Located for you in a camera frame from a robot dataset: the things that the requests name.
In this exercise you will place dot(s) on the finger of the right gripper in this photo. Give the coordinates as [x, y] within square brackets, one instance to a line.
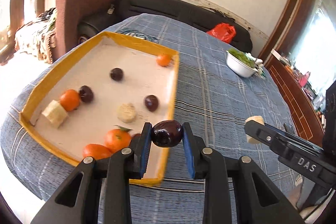
[283, 142]

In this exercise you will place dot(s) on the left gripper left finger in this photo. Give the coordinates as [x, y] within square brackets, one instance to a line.
[77, 199]

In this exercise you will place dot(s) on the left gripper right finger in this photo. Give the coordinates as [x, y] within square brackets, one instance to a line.
[236, 190]

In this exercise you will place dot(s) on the orange tangerine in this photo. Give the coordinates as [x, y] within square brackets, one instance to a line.
[163, 60]
[96, 151]
[70, 100]

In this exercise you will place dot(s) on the tangerine with leaf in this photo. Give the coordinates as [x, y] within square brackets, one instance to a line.
[117, 138]

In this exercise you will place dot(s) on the dark plum front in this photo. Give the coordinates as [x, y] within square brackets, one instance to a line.
[167, 133]

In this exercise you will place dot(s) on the dark plum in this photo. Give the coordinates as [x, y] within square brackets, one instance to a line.
[151, 102]
[167, 133]
[86, 94]
[116, 74]

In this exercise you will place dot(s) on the large white sugarcane piece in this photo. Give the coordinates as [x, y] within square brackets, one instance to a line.
[55, 113]

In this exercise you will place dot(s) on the red jujube date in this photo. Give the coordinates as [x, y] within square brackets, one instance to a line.
[136, 136]

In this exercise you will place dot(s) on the yellow cardboard tray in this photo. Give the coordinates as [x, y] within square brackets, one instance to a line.
[90, 64]

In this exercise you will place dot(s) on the white items pile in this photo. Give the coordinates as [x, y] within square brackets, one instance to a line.
[259, 66]

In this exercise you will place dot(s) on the blue plaid tablecloth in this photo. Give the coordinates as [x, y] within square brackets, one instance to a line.
[210, 96]

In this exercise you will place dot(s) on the wooden cabinet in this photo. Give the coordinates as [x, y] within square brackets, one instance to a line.
[299, 57]

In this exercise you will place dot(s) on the white bowl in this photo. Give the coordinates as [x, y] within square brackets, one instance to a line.
[239, 67]

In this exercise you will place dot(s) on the green lettuce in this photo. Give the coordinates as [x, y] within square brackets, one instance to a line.
[242, 57]

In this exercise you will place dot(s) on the red plastic bag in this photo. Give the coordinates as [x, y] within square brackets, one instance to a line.
[224, 32]

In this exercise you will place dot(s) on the patterned covered bench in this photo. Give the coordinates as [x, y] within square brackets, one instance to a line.
[38, 37]

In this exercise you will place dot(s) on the black sofa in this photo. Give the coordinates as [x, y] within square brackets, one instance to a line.
[196, 16]

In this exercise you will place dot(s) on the brown armchair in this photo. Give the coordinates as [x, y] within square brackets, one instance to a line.
[69, 15]

